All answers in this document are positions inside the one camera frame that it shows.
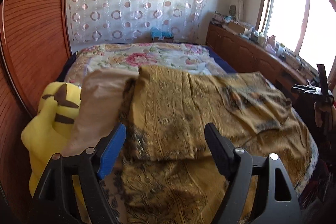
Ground cardboard box on sideboard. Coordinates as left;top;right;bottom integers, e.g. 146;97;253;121
228;21;248;35

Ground window with wooden frame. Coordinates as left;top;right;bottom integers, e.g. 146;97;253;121
257;0;335;77

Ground right hand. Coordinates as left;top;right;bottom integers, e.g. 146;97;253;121
314;102;335;133

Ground pink floral bed quilt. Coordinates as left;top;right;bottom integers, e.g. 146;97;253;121
65;43;227;86

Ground navy blue blanket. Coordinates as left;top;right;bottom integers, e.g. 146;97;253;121
203;46;237;74

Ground brown wooden wardrobe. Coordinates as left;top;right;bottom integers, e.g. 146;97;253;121
1;0;71;219

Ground brown wooden sideboard cabinet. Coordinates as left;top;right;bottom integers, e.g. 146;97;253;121
206;24;308;100

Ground mustard gold patterned garment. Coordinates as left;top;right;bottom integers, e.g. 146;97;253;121
115;65;316;224

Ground beige folded garment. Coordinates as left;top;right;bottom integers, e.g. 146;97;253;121
62;68;138;156

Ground blue item at bedhead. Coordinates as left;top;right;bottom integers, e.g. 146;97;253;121
150;27;174;43

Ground white blue floral sheet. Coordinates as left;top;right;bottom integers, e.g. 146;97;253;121
101;108;320;224

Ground pink bottle on sideboard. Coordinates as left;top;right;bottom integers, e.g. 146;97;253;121
266;35;276;50

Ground yellow plush toy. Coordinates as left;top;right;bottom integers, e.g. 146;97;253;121
21;82;81;195

